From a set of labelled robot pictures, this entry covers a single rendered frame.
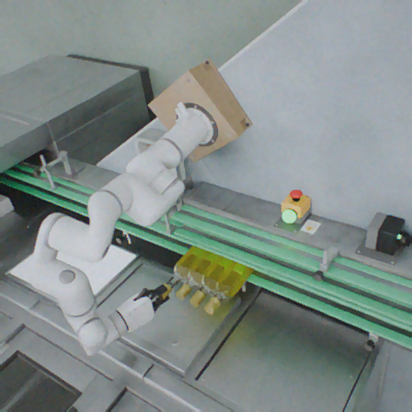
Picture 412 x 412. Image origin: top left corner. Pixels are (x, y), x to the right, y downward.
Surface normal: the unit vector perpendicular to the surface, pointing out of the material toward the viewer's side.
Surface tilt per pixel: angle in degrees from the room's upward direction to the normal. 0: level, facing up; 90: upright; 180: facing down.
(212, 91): 90
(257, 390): 90
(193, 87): 5
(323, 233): 90
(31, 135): 90
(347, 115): 0
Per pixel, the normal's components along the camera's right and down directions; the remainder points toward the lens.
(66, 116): 0.82, 0.28
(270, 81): -0.56, 0.55
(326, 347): -0.11, -0.79
